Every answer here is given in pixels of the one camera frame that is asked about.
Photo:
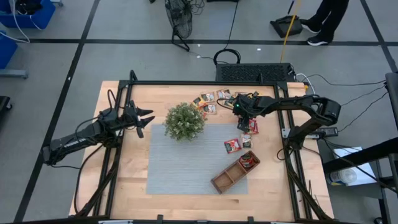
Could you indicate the silver metal bracket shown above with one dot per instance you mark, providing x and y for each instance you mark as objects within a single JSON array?
[{"x": 285, "y": 132}]

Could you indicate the white cylindrical canister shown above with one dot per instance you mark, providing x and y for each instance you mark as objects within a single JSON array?
[{"x": 342, "y": 177}]

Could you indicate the grey woven placemat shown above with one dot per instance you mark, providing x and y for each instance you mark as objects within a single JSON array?
[{"x": 186, "y": 168}]

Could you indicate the green artificial plant black pot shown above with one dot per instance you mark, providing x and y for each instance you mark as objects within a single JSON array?
[{"x": 184, "y": 121}]

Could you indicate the white paper sheet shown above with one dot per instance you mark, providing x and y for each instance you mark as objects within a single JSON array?
[{"x": 367, "y": 174}]

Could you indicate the orange black tea packet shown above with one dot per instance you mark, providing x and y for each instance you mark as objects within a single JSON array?
[
  {"x": 256, "y": 93},
  {"x": 198, "y": 102}
]

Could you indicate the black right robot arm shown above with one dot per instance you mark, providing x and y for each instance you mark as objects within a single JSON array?
[{"x": 295, "y": 104}]

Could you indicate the black aluminium table frame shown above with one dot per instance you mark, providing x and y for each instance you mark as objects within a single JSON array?
[{"x": 202, "y": 83}]

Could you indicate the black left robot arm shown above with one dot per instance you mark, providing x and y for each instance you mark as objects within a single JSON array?
[{"x": 77, "y": 140}]

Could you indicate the black dustpan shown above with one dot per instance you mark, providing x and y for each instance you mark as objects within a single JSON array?
[{"x": 286, "y": 26}]

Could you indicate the black perforated computer tower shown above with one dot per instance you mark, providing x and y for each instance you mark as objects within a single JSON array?
[{"x": 255, "y": 73}]

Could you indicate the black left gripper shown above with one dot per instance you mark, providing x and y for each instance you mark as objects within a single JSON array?
[{"x": 132, "y": 119}]

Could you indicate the person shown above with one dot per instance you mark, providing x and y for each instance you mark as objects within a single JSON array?
[{"x": 329, "y": 18}]

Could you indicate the black caster base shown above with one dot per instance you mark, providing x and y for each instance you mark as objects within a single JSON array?
[{"x": 4, "y": 104}]

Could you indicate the black side stand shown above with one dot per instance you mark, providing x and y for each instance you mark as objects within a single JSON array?
[{"x": 360, "y": 155}]

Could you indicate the wooden compartment box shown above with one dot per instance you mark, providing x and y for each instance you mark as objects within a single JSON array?
[{"x": 227, "y": 179}]

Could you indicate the blue plastic bin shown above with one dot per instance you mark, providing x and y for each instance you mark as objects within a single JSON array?
[
  {"x": 6, "y": 49},
  {"x": 31, "y": 18}
]

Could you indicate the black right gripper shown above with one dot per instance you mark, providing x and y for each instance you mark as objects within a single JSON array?
[{"x": 243, "y": 120}]

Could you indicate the grey metal base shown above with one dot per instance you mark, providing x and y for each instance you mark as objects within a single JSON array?
[{"x": 12, "y": 73}]

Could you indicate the black floor fan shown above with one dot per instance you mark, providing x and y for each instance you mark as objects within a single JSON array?
[{"x": 178, "y": 18}]

